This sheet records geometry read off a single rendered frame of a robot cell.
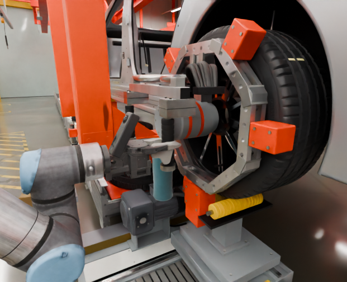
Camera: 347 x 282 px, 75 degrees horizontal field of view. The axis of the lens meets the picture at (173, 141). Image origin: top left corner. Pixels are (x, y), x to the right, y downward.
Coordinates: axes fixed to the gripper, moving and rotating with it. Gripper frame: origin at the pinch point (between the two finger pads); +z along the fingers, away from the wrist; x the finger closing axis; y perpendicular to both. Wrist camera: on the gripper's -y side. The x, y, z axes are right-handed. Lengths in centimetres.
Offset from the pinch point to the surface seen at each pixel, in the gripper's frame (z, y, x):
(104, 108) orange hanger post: -6, -2, -60
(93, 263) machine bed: -20, 75, -49
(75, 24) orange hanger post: -15, -39, -60
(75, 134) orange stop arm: -11, 37, -181
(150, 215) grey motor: 8, 50, -39
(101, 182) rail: -8, 44, -77
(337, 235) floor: 126, 83, -6
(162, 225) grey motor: 22, 71, -55
